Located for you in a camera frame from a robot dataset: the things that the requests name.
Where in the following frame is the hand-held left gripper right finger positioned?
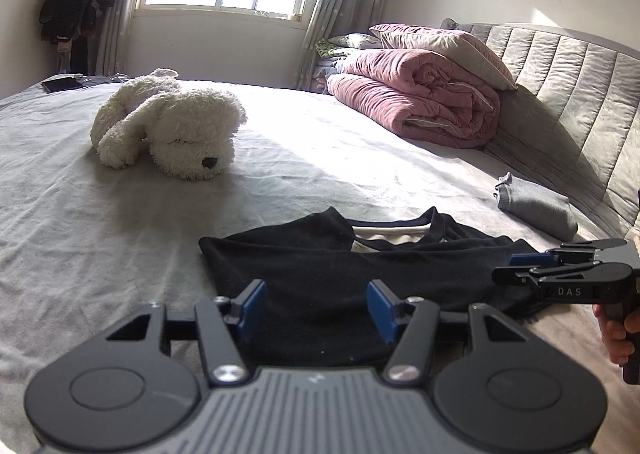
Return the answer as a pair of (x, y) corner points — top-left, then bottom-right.
(366, 280), (531, 387)

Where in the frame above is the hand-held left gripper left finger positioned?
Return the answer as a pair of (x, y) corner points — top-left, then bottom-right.
(106, 279), (267, 387)

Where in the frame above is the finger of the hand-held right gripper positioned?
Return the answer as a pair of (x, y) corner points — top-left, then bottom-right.
(491, 261), (601, 291)
(507, 239), (628, 269)

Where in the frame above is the black and beige sweatshirt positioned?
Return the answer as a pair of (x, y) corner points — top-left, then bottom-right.
(198, 206), (608, 385)

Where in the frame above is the person's right hand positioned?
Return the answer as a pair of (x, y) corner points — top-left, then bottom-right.
(594, 303), (626, 367)

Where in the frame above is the folded grey sweater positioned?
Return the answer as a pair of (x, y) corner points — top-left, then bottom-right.
(494, 172), (579, 242)

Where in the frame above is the bed with grey sheet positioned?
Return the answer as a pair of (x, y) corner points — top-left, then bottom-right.
(0, 78), (640, 385)

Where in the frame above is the grey quilted headboard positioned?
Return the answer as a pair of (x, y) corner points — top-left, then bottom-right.
(440, 18), (640, 245)

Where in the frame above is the white plush dog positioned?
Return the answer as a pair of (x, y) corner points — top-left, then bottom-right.
(90, 68), (248, 182)

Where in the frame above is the folded pink quilt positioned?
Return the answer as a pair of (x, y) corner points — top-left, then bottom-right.
(326, 48), (502, 149)

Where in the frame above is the pink and grey pillow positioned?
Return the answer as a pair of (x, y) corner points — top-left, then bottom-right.
(369, 22), (518, 91)

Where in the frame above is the floral bedding stack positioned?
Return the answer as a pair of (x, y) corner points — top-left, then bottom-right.
(314, 32), (383, 79)

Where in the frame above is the dark smartphone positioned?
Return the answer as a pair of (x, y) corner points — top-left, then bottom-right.
(41, 77), (84, 94)

